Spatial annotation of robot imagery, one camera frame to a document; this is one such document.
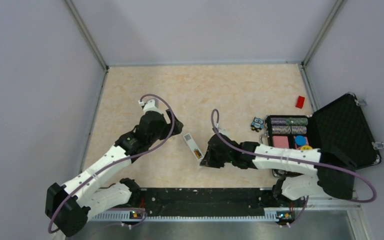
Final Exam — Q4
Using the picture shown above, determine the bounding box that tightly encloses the blue owl figurine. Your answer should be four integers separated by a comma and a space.
250, 117, 265, 132

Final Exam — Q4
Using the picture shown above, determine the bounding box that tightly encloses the white remote control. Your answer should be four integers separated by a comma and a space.
183, 133, 204, 161

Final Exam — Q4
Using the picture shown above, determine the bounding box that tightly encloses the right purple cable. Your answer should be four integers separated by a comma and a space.
210, 108, 378, 227

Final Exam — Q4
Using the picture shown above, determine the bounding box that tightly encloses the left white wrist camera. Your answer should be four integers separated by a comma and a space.
138, 98, 162, 114

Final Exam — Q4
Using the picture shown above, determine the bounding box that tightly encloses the orange AAA battery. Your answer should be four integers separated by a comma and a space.
193, 149, 202, 159

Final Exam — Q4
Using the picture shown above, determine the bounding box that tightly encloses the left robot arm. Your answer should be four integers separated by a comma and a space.
45, 109, 184, 237

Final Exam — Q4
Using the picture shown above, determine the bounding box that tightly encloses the blue dealer chip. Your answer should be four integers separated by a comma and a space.
294, 135, 308, 147

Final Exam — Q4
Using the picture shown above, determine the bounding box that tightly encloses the purple cable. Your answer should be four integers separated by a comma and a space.
47, 93, 176, 234
210, 108, 378, 227

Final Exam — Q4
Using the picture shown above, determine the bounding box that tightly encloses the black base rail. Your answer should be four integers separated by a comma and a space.
119, 188, 305, 217

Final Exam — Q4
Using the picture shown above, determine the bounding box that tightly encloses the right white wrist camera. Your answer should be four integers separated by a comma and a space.
214, 126, 230, 137

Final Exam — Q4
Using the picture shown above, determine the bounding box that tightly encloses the red small block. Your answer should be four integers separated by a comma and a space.
295, 95, 306, 109

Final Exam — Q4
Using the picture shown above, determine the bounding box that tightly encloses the pink card deck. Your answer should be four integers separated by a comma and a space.
272, 136, 290, 149

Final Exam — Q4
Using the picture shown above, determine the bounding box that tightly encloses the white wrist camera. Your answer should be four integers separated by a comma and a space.
214, 126, 230, 137
138, 98, 162, 114

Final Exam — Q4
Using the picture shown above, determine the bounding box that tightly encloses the yellow big blind chip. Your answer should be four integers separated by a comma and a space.
300, 145, 313, 151

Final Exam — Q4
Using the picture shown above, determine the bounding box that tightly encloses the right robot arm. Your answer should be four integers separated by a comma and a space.
199, 134, 355, 206

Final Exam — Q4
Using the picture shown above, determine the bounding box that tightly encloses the black poker chip case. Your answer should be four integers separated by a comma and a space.
264, 92, 384, 170

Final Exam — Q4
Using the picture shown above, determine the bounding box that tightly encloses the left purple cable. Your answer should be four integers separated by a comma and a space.
47, 93, 176, 234

